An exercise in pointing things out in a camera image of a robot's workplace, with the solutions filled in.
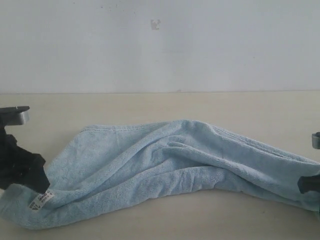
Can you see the light blue fluffy towel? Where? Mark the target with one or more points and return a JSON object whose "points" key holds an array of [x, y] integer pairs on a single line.
{"points": [[109, 168]]}

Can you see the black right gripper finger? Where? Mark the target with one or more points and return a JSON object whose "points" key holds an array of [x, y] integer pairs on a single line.
{"points": [[309, 184]]}

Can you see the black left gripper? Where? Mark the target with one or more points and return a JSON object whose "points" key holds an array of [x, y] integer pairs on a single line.
{"points": [[19, 166]]}

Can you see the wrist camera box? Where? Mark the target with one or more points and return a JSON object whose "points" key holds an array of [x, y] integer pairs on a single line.
{"points": [[315, 139], [14, 116]]}

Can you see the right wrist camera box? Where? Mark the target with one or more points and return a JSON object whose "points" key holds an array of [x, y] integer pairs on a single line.
{"points": [[315, 139]]}

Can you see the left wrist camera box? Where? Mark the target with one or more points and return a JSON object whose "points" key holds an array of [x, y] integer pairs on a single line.
{"points": [[14, 116]]}

